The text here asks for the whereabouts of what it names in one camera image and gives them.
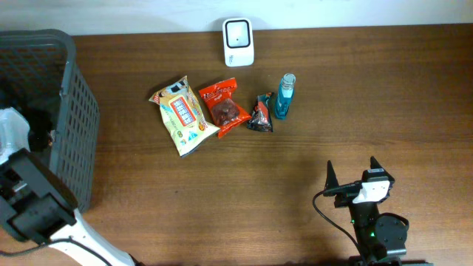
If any black red snack packet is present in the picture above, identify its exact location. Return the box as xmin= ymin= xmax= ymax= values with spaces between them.
xmin=247 ymin=92 xmax=273 ymax=132

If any red snack bag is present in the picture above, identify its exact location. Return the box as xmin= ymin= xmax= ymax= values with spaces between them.
xmin=199 ymin=78 xmax=251 ymax=138

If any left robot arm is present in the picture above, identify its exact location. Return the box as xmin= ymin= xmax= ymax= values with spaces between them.
xmin=1 ymin=108 xmax=139 ymax=266

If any blue mouthwash bottle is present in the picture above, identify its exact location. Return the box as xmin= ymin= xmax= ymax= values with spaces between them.
xmin=274 ymin=73 xmax=296 ymax=120

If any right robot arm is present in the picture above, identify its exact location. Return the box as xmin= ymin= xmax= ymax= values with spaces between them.
xmin=323 ymin=157 xmax=409 ymax=265

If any grey plastic mesh basket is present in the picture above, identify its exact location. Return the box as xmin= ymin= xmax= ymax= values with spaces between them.
xmin=1 ymin=30 xmax=100 ymax=212

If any yellow snack bag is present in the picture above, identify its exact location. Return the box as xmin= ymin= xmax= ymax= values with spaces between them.
xmin=149 ymin=76 xmax=220 ymax=157

